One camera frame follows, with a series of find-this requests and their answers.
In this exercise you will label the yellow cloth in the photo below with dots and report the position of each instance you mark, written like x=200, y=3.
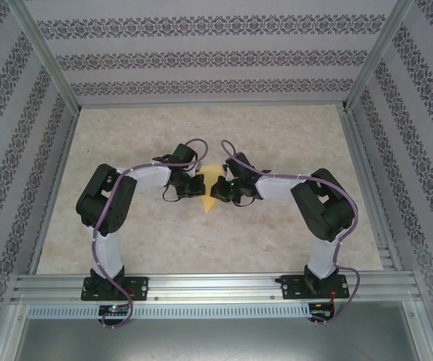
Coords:
x=213, y=173

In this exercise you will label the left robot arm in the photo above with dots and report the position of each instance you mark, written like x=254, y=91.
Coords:
x=107, y=252

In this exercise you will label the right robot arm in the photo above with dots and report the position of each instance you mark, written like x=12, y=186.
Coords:
x=321, y=259

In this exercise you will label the grey sheet metal tray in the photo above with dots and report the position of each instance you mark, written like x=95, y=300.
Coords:
x=209, y=340

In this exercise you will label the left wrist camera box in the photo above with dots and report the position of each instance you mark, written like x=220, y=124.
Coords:
x=199, y=170

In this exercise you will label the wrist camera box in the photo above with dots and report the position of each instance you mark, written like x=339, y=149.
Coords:
x=224, y=168
x=199, y=170

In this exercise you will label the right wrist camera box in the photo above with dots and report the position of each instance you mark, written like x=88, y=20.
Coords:
x=224, y=168

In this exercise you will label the aluminium mounting rail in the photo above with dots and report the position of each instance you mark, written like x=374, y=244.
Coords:
x=212, y=286

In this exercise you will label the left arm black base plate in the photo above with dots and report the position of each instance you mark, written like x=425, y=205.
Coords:
x=139, y=287

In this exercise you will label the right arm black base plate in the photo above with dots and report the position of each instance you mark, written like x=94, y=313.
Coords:
x=291, y=287

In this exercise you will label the aluminium table edge rail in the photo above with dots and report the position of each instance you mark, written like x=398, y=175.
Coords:
x=372, y=195

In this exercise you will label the aluminium frame post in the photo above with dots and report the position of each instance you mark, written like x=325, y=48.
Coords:
x=47, y=56
x=380, y=56

